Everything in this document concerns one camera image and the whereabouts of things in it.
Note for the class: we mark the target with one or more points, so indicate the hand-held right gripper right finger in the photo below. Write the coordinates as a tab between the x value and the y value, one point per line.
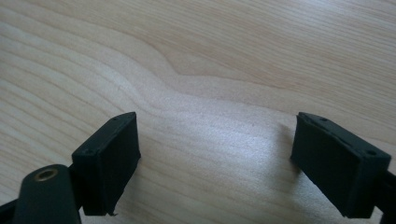
333	168

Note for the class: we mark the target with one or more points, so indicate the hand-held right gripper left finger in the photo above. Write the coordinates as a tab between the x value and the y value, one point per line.
107	165

